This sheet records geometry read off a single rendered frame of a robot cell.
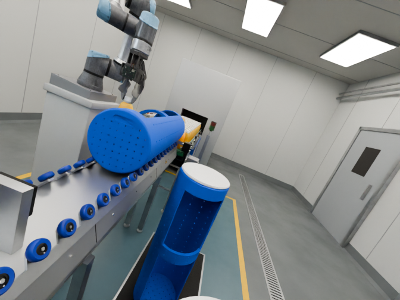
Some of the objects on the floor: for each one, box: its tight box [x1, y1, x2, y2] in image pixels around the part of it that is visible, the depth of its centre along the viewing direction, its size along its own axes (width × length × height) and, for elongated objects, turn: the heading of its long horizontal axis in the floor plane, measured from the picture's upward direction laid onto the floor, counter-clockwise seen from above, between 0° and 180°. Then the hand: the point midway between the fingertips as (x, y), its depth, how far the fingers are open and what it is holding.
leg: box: [124, 201, 138, 227], centre depth 178 cm, size 6×6×63 cm
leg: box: [136, 176, 162, 233], centre depth 177 cm, size 6×6×63 cm
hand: (128, 99), depth 84 cm, fingers closed on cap, 4 cm apart
